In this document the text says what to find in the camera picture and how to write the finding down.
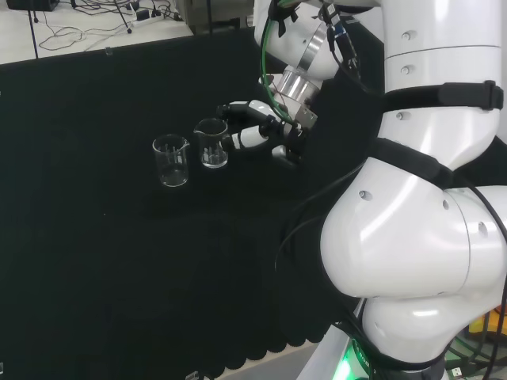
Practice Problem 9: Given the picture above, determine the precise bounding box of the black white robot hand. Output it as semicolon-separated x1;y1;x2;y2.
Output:
216;99;318;171

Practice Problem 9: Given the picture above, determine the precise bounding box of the clear glass beaker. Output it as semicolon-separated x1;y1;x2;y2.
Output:
193;117;230;169
151;134;192;188

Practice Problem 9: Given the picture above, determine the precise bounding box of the white power strip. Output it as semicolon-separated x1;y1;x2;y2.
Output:
125;10;168;28

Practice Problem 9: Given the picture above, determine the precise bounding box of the black bench cloth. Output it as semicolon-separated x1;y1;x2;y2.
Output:
0;21;507;380

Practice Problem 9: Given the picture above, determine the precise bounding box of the black box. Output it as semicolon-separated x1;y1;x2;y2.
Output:
6;0;60;12

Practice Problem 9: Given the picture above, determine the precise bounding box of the yellow stop button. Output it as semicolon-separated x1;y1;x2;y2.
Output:
468;303;507;344

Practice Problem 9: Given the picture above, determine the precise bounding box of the green cable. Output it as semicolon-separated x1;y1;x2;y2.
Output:
258;0;302;130

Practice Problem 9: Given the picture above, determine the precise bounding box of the black cable with blue plug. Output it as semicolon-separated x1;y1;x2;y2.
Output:
319;2;381;96

